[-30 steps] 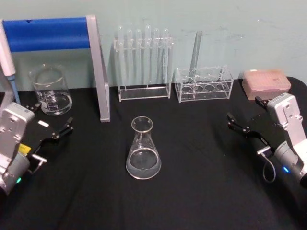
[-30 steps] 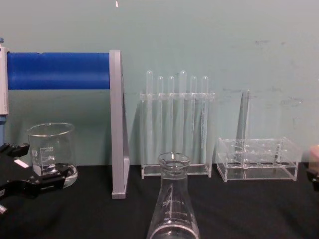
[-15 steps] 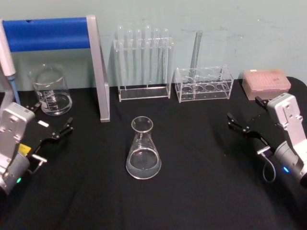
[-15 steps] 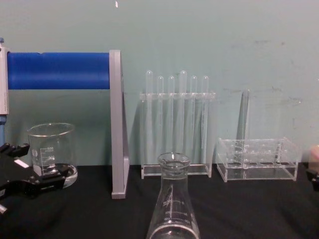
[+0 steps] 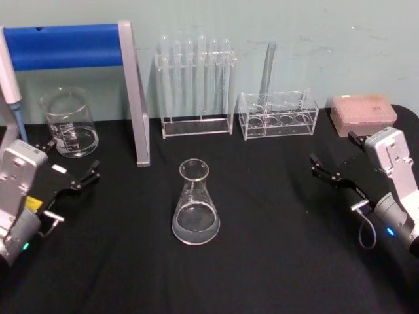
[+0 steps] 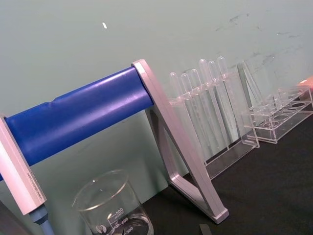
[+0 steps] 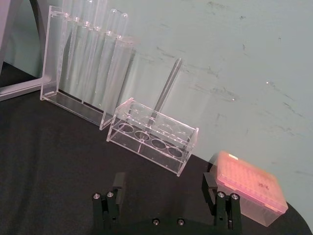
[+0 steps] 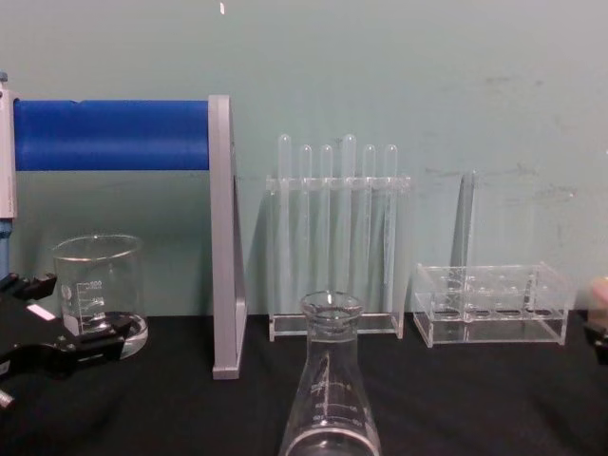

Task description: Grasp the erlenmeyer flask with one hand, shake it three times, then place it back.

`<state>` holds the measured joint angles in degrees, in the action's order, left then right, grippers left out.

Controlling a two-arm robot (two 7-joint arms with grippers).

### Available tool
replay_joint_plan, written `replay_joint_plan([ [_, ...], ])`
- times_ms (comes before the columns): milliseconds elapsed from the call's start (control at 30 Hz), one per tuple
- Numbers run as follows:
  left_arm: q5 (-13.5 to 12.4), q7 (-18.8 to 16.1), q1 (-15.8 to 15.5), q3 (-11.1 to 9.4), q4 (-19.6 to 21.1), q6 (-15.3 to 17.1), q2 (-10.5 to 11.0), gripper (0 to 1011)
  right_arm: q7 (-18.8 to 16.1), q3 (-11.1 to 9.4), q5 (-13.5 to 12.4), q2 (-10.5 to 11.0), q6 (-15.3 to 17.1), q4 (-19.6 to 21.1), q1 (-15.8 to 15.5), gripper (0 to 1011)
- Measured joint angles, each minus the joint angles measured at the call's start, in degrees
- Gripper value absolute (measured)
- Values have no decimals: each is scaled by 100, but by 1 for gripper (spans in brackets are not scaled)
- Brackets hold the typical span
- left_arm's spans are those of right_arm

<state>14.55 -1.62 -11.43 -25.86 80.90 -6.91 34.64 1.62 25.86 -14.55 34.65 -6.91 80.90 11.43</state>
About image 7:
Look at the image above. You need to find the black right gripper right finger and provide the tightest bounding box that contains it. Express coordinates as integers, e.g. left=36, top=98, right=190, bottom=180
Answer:
left=201, top=172, right=243, bottom=232

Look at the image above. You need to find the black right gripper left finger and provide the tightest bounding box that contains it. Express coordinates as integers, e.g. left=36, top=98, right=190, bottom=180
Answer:
left=91, top=172, right=127, bottom=232

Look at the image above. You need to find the pink pipette tip box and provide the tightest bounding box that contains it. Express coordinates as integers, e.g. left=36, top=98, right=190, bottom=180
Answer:
left=207, top=150, right=289, bottom=227

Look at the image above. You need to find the low clear acrylic tube rack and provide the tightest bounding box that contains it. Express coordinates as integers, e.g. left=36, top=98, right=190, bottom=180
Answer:
left=106, top=97, right=199, bottom=177

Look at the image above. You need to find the black table cloth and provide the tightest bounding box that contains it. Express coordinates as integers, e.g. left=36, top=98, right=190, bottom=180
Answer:
left=0, top=61, right=313, bottom=235

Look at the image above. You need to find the thin clear glass tube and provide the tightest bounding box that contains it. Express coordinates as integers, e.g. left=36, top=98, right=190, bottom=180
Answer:
left=148, top=58, right=183, bottom=126

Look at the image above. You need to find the tall clear acrylic tube rack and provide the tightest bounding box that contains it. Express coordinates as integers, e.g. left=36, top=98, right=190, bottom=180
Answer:
left=40, top=4, right=138, bottom=131

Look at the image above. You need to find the clear test tube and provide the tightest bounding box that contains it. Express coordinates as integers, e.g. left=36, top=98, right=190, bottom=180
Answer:
left=61, top=0, right=78, bottom=74
left=90, top=0, right=108, bottom=95
left=111, top=13, right=129, bottom=116
left=77, top=0, right=93, bottom=105
left=99, top=8, right=119, bottom=107

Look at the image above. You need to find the pale grey stand frame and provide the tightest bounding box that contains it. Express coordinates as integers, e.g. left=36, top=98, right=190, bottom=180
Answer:
left=0, top=0, right=53, bottom=102

